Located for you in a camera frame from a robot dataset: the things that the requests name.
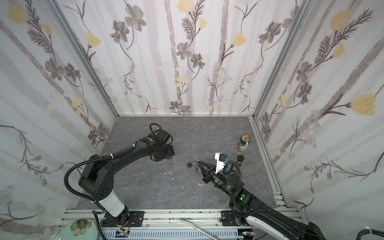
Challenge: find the black padlock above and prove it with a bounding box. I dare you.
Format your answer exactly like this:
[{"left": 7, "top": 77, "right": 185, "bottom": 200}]
[{"left": 187, "top": 162, "right": 196, "bottom": 168}]

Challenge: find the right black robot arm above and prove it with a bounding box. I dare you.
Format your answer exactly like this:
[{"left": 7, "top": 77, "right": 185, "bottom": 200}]
[{"left": 196, "top": 160, "right": 325, "bottom": 240}]

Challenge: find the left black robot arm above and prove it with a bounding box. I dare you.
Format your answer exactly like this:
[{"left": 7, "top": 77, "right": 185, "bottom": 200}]
[{"left": 79, "top": 129, "right": 175, "bottom": 219}]

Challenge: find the small dark spice bottle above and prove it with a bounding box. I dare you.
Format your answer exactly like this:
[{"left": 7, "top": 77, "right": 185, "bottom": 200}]
[{"left": 236, "top": 155, "right": 245, "bottom": 168}]

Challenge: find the green beer can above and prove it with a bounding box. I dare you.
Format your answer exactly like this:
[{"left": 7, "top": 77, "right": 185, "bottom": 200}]
[{"left": 238, "top": 135, "right": 251, "bottom": 152}]

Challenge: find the green floral plate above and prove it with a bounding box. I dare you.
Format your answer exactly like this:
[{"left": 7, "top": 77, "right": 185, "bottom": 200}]
[{"left": 55, "top": 219, "right": 99, "bottom": 240}]

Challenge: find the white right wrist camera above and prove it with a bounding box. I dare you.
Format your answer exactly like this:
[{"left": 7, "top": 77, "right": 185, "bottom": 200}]
[{"left": 215, "top": 153, "right": 229, "bottom": 174}]

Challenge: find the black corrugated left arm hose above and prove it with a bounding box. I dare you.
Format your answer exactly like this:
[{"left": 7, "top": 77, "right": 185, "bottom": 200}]
[{"left": 63, "top": 152, "right": 136, "bottom": 203}]

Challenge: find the white slotted cable duct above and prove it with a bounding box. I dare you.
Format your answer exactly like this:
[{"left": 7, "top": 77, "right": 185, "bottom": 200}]
[{"left": 103, "top": 229, "right": 244, "bottom": 240}]

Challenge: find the black cable bottom right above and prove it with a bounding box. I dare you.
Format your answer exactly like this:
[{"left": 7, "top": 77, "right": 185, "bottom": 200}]
[{"left": 355, "top": 228, "right": 384, "bottom": 240}]

